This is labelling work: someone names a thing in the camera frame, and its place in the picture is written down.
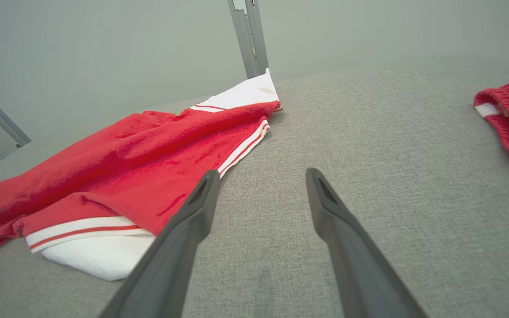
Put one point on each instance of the grey metal post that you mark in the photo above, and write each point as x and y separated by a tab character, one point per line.
250	39

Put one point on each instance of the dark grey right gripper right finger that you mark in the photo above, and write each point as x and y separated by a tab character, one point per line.
360	265

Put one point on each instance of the grey fabric sofa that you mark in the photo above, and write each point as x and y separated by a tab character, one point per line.
369	132

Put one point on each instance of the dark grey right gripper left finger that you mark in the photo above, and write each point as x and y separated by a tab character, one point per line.
170	256

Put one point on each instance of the red T-shirt with white sleeves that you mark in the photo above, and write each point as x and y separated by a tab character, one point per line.
126	168

